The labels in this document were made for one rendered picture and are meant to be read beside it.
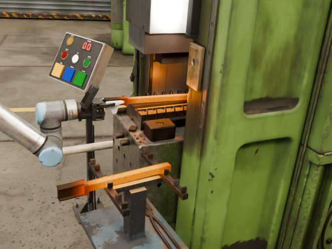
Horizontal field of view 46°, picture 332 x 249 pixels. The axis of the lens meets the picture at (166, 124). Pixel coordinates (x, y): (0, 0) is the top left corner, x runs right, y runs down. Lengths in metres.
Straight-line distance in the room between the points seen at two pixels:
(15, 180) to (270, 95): 2.17
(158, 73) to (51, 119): 0.63
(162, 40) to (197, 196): 0.68
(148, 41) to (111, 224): 0.75
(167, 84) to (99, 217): 0.82
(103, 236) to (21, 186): 1.69
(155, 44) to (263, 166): 0.70
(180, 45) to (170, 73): 0.35
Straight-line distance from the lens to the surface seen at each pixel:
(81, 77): 2.15
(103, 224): 1.55
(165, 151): 1.70
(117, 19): 6.77
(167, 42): 1.69
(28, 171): 3.28
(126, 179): 1.32
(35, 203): 2.92
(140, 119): 1.76
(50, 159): 1.60
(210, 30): 1.45
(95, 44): 2.17
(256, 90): 1.55
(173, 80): 2.06
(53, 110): 1.67
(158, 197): 1.82
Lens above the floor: 1.68
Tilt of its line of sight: 24 degrees down
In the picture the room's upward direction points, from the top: 4 degrees clockwise
